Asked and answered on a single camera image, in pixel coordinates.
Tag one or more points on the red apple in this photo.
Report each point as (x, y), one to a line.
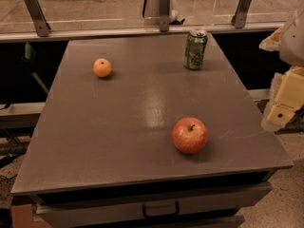
(190, 135)

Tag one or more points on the metal rail along glass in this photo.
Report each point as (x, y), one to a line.
(125, 32)

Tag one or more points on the grey drawer with black handle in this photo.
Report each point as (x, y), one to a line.
(215, 207)

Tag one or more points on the metal bracket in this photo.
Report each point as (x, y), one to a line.
(240, 17)
(38, 18)
(164, 6)

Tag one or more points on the green soda can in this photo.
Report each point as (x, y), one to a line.
(196, 43)

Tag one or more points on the right metal bracket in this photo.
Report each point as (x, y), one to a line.
(240, 17)

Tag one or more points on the orange fruit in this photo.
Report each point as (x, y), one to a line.
(102, 68)

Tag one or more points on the middle metal bracket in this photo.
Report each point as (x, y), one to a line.
(164, 6)

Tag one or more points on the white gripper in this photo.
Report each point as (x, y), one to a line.
(294, 42)

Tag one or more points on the left metal bracket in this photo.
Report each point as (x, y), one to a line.
(38, 18)

